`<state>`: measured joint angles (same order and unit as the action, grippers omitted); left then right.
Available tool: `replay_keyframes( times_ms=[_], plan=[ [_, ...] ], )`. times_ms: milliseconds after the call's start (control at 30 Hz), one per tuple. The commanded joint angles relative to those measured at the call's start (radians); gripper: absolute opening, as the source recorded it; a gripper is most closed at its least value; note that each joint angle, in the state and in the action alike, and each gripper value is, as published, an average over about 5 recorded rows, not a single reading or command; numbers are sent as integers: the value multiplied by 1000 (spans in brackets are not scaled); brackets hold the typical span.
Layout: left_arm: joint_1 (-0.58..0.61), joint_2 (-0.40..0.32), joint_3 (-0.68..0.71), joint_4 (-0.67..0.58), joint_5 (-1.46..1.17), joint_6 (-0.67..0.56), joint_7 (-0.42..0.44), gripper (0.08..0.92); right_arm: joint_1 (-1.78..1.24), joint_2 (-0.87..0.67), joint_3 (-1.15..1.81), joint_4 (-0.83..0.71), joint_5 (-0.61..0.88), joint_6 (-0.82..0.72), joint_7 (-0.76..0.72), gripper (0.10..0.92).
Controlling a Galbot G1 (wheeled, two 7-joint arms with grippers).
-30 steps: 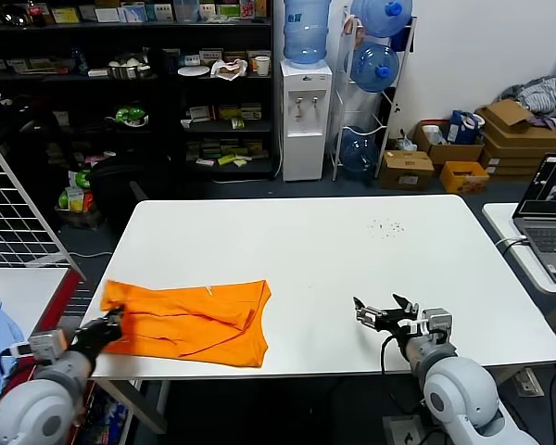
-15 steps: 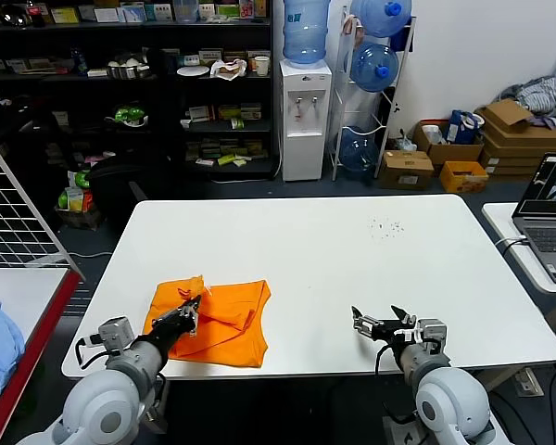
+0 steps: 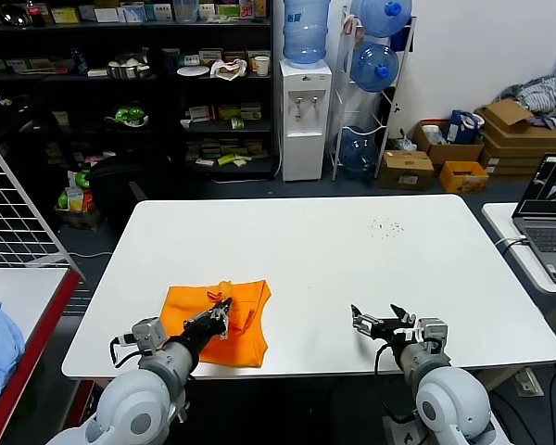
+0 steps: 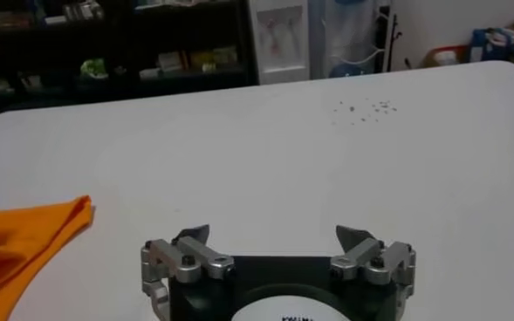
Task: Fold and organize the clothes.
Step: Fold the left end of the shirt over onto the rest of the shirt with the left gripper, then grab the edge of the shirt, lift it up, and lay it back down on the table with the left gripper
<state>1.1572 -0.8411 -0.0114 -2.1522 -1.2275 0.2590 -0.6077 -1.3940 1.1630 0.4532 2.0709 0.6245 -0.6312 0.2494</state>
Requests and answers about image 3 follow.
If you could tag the closed labelled cardboard box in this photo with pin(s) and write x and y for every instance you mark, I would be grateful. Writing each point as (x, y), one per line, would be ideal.
(405, 171)

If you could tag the black shelving unit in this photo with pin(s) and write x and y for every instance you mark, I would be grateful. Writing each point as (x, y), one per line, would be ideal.
(120, 28)

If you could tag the yellow product box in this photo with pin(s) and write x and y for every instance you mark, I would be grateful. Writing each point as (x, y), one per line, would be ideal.
(66, 15)

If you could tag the blue plastic bottle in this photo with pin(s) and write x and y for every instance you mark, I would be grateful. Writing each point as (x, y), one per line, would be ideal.
(80, 64)

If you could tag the white paper cup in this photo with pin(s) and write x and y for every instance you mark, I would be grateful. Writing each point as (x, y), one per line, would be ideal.
(262, 66)

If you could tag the blue capped water jug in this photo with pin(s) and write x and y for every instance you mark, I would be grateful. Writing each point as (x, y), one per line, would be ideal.
(370, 69)
(377, 18)

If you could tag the flat cardboard box white label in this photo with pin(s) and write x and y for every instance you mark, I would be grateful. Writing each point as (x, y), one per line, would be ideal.
(510, 167)

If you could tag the dark glass bowl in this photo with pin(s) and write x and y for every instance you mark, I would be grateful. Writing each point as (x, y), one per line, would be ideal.
(14, 15)

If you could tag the white water dispenser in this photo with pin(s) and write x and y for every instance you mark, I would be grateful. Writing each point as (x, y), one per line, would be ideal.
(304, 153)

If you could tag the red edged white table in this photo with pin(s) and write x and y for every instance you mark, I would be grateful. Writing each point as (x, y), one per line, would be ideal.
(23, 296)

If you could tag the blue paper bag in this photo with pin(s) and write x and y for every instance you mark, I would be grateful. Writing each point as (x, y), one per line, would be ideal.
(458, 127)

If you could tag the white grey robot left arm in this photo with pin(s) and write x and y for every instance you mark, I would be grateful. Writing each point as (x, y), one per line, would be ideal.
(139, 398)

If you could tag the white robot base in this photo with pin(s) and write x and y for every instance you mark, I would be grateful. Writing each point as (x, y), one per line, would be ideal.
(408, 436)

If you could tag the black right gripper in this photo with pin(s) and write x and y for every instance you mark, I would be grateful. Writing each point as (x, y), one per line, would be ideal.
(394, 331)

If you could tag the white grey robot right arm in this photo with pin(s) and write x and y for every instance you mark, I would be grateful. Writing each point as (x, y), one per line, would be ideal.
(454, 403)

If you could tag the large white work table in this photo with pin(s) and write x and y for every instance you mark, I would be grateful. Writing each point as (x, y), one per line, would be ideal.
(329, 259)

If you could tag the white knotted plastic bag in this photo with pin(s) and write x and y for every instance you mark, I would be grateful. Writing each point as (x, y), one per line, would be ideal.
(407, 146)

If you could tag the open brown cardboard box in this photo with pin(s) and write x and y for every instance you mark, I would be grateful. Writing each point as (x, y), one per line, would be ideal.
(456, 153)

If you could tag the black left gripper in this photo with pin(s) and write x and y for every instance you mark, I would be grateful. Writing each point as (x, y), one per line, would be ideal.
(199, 331)

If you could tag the grey pile of clothes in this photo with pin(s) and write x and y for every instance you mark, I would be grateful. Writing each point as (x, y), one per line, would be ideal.
(538, 95)

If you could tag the flat brown cardboard box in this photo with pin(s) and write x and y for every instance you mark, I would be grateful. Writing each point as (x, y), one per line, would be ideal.
(515, 154)

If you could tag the basket of snack packets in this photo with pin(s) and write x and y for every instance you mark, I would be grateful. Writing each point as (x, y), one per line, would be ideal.
(78, 217)

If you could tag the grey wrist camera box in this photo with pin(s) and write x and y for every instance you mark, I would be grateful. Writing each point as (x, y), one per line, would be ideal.
(148, 336)
(433, 334)

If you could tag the grey open laptop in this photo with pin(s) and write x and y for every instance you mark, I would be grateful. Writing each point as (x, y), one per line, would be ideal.
(552, 241)

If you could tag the yellow cardboard box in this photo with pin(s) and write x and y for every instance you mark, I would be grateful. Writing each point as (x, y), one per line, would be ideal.
(463, 183)

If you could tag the cardboard box with raised flap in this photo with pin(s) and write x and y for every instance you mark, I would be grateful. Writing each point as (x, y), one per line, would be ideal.
(529, 136)

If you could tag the labelled blue water jug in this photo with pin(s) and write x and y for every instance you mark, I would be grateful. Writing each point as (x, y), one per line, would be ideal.
(307, 37)

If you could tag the metal bowl with white buns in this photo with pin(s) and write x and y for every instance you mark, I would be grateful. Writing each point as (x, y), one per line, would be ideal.
(122, 72)

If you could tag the green toy vegetables in bowl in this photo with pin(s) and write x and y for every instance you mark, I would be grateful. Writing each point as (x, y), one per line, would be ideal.
(130, 116)

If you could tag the clear plastic container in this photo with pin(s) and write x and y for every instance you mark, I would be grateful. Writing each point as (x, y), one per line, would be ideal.
(186, 11)

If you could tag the crumpled white plastic bag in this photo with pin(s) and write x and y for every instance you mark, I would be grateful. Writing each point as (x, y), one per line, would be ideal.
(229, 71)

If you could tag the blue white product box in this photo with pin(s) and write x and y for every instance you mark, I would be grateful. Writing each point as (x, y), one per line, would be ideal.
(134, 12)

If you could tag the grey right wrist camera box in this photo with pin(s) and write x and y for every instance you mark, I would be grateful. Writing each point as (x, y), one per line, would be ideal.
(433, 334)

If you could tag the black office chair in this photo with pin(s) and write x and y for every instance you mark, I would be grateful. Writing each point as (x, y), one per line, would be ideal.
(121, 185)

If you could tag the small white side table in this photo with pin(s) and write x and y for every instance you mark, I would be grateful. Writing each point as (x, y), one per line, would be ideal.
(501, 222)

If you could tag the cola bottle red label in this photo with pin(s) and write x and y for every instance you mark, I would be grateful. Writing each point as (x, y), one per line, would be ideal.
(38, 13)

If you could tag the white metal jug rack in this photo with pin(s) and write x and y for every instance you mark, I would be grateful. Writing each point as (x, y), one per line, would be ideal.
(390, 116)

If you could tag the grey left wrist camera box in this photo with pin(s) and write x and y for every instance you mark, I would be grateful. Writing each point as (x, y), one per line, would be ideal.
(148, 336)

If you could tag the white plate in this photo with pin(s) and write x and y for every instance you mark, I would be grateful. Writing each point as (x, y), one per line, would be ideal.
(193, 71)

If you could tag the orange t-shirt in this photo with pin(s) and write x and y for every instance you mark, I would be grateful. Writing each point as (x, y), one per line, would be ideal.
(245, 343)

